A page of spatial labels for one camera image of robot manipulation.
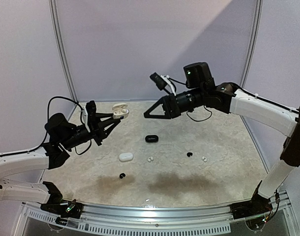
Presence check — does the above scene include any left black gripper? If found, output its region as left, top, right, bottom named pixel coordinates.
left=61, top=113, right=120, bottom=150

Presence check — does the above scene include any white charging case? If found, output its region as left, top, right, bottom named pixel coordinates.
left=112, top=103, right=129, bottom=119
left=119, top=152, right=134, bottom=162

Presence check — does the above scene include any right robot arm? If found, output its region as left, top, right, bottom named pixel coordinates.
left=144, top=62, right=300, bottom=214

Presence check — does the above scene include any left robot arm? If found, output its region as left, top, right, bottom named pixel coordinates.
left=0, top=113, right=124, bottom=213

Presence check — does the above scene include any black charging case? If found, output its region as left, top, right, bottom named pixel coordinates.
left=145, top=135, right=159, bottom=143

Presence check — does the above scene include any white closed charging case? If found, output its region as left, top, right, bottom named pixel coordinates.
left=119, top=152, right=134, bottom=162

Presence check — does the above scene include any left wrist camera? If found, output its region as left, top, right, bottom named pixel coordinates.
left=82, top=100, right=96, bottom=132

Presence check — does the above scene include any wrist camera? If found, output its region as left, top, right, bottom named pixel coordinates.
left=82, top=100, right=96, bottom=132
left=150, top=72, right=176, bottom=95

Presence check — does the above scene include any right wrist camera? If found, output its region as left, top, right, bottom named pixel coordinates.
left=150, top=72, right=176, bottom=95

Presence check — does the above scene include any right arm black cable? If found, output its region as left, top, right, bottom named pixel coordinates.
left=168, top=77, right=300, bottom=222

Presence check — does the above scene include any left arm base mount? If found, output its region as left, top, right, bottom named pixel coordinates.
left=40, top=198, right=84, bottom=219

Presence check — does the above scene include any aluminium front rail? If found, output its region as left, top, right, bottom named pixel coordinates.
left=21, top=190, right=292, bottom=234

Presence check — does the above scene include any left aluminium frame post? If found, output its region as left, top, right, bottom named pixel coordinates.
left=49, top=0, right=79, bottom=101

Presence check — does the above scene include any aluminium frame post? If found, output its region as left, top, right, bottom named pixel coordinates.
left=240, top=0, right=263, bottom=88
left=49, top=0, right=79, bottom=101

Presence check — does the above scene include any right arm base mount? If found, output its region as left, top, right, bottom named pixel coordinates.
left=229, top=195, right=272, bottom=219

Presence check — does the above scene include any right aluminium frame post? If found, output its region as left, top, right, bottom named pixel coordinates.
left=240, top=0, right=263, bottom=88

